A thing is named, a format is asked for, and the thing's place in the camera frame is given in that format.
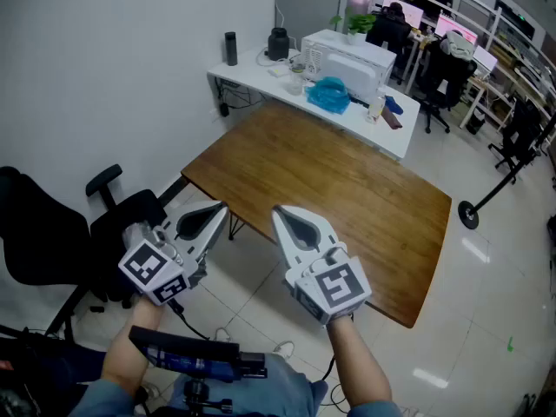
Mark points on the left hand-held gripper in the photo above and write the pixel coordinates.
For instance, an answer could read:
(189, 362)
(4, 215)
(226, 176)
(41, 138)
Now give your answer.
(147, 272)

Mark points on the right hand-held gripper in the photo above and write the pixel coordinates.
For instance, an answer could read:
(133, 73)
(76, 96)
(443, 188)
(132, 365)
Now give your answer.
(336, 289)

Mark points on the person's right forearm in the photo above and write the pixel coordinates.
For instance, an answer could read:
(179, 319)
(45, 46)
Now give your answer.
(360, 363)

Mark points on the person's left forearm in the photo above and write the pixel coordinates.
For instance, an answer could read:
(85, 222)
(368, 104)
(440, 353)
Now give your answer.
(121, 354)

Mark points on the blue plastic bag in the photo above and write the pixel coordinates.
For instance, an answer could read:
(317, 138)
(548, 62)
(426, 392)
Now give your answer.
(328, 96)

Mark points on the black trash bin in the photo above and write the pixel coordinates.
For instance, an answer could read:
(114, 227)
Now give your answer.
(475, 124)

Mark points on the brown wooden table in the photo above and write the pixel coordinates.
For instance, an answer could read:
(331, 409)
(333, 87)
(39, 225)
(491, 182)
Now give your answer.
(326, 180)

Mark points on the person's left white shoe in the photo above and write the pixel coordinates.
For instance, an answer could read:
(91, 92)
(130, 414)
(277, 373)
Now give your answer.
(223, 333)

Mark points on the person's white shoe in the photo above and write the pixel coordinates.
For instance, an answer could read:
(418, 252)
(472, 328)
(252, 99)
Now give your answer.
(284, 348)
(223, 333)

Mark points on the person's right white shoe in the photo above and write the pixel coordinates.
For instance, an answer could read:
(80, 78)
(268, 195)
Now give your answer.
(284, 348)

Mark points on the black chest-mounted device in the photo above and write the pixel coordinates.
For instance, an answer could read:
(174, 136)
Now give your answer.
(187, 354)

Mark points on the black power adapter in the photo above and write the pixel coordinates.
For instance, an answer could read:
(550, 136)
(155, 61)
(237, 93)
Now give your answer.
(224, 110)

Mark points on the brown cloth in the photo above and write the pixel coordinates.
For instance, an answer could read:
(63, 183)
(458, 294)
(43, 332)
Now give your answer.
(392, 121)

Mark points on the clear plastic bottle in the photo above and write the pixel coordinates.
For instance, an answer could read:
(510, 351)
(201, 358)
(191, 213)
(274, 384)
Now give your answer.
(376, 109)

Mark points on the person's blue jeans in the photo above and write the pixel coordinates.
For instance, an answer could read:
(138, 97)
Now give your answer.
(286, 389)

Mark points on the clear cup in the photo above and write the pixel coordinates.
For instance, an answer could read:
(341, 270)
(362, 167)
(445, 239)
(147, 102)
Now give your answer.
(293, 87)

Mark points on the blue cloth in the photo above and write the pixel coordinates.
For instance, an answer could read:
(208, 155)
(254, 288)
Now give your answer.
(394, 104)

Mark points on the black coat rack stand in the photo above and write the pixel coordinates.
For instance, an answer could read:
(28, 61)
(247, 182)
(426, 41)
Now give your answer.
(468, 215)

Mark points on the white desk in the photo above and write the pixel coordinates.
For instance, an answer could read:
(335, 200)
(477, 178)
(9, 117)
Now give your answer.
(249, 74)

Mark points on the white power adapter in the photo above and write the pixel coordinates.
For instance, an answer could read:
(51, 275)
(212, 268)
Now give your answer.
(276, 72)

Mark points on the small yellow-green jar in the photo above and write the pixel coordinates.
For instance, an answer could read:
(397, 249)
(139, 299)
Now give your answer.
(297, 68)

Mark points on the white microwave oven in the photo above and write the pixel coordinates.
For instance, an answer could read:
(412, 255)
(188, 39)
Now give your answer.
(347, 65)

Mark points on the black thermos bottle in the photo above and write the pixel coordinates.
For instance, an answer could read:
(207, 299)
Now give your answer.
(231, 50)

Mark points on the person's blue shirt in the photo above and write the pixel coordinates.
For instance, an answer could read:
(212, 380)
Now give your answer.
(104, 400)

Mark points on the black jar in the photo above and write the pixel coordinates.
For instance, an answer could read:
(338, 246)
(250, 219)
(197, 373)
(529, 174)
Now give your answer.
(278, 46)

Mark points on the green potted plant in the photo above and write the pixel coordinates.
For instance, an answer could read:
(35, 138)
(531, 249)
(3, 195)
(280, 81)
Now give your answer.
(360, 24)

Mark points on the grey cabinet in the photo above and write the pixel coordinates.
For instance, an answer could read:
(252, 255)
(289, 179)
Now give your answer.
(304, 2)

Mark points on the cream jacket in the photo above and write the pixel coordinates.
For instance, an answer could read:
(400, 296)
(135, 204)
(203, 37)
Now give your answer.
(458, 44)

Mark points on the pink-lit monitor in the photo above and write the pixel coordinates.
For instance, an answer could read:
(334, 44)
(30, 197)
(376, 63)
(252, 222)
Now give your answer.
(445, 26)
(486, 59)
(412, 13)

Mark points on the white shelving rack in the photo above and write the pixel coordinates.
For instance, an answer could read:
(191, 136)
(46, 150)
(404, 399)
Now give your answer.
(514, 65)

